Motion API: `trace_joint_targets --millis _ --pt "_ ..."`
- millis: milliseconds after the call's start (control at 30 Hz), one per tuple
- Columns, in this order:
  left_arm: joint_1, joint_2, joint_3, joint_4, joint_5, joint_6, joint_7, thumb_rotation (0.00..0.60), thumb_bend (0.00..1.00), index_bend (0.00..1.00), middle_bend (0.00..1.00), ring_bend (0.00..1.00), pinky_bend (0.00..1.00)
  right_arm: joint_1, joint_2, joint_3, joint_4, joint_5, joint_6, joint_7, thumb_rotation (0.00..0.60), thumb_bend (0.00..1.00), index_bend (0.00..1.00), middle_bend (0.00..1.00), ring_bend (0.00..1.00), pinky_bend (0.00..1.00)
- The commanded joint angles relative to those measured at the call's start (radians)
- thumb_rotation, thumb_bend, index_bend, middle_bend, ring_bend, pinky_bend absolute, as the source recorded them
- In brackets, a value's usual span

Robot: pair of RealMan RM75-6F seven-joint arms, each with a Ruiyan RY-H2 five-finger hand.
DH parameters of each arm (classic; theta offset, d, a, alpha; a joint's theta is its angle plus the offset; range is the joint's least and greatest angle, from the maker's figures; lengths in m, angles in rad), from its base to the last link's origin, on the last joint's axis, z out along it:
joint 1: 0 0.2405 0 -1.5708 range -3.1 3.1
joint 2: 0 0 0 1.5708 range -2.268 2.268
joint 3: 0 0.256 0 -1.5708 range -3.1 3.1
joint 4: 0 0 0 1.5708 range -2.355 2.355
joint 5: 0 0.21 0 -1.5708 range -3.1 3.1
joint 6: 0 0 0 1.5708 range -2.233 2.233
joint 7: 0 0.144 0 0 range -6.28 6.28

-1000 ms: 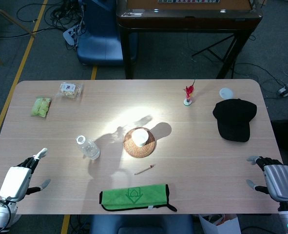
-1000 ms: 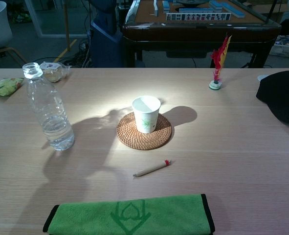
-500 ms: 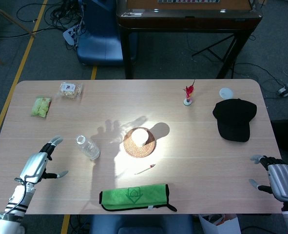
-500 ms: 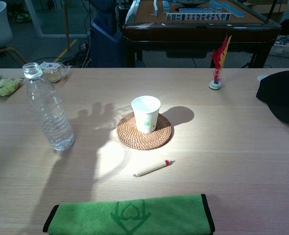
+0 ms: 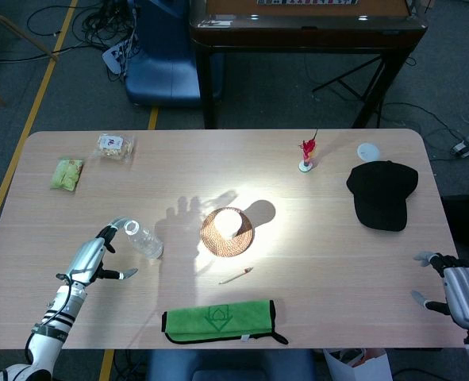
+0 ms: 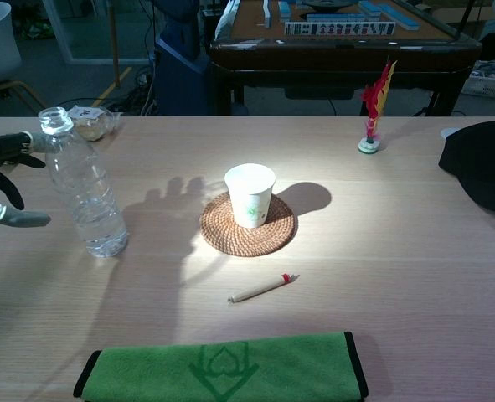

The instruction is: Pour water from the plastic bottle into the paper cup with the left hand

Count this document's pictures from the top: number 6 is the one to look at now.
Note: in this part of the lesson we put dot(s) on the wooden pen with red cap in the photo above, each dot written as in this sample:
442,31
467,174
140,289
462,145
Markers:
259,291

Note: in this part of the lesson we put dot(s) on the black baseball cap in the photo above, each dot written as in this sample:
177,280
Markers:
486,167

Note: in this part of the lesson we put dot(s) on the clear plastic bottle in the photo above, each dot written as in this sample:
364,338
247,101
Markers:
88,201

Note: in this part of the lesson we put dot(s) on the row of face-up mahjong tiles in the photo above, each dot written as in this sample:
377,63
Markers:
339,29

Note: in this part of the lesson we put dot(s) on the clear packet of cookies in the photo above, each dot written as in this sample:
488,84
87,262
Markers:
90,127

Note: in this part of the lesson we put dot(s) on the red feather shuttlecock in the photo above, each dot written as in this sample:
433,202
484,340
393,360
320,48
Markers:
369,144

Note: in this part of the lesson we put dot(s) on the white plastic basket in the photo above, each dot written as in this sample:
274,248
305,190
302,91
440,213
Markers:
486,88

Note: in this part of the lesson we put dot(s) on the dark wooden mahjong table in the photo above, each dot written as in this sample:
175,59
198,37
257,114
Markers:
335,54

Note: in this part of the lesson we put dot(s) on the blue chair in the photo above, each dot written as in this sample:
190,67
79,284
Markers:
180,79

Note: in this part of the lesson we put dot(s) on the green microfiber cloth black trim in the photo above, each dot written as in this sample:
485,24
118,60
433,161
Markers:
167,372

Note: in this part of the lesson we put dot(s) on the white paper cup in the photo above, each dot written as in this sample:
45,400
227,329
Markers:
250,197

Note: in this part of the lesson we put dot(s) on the round woven rattan coaster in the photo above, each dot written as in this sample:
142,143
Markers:
247,243

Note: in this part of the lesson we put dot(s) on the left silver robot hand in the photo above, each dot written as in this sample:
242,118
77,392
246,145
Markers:
4,146

